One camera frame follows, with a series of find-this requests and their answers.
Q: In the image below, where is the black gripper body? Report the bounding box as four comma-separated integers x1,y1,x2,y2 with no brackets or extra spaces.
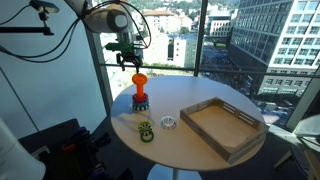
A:
116,51,143,63

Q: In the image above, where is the orange bumpy ring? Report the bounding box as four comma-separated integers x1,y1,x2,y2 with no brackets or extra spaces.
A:
131,72,149,85

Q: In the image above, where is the blue clamp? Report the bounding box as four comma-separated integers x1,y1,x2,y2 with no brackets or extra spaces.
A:
63,126,92,149

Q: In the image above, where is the round white table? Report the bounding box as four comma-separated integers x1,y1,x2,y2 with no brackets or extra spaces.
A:
109,75,268,180

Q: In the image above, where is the wooden tray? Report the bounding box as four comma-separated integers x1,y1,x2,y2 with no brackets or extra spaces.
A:
179,96,270,164

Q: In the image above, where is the white rounded object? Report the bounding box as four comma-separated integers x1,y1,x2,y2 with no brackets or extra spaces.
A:
0,118,47,180

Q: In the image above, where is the light wooden chair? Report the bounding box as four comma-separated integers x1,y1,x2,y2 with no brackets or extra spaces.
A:
273,114,320,180

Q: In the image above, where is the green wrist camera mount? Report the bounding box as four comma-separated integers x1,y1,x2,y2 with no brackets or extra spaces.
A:
104,42,135,54

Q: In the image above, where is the orange stand post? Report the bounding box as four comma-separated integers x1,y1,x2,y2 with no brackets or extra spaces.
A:
135,83,145,98

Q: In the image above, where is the pink ribbed ring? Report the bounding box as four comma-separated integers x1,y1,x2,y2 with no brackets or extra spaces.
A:
131,92,149,104

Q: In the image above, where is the lime green ring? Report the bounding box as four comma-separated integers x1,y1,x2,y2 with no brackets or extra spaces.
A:
137,120,153,132

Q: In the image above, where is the black and white ring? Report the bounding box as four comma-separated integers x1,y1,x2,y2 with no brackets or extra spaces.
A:
138,123,154,134

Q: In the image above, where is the clear ring with coloured beads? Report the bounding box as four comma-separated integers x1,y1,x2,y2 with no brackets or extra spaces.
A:
160,115,178,131

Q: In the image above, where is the dark window frame post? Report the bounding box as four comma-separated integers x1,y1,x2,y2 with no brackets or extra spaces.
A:
193,0,210,78

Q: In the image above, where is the dark green ring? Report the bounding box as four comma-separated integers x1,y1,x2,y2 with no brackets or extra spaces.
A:
139,128,155,144

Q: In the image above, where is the long black cable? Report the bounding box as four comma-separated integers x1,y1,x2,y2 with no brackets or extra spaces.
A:
0,14,88,64

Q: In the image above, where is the grey stereo camera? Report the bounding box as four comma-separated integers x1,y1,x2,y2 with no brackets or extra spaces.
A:
29,0,60,14

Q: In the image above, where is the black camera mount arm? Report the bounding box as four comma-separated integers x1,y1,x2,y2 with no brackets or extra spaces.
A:
0,12,55,37

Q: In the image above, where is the thin black camera cable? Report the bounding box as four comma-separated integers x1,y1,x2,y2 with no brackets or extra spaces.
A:
0,3,32,26

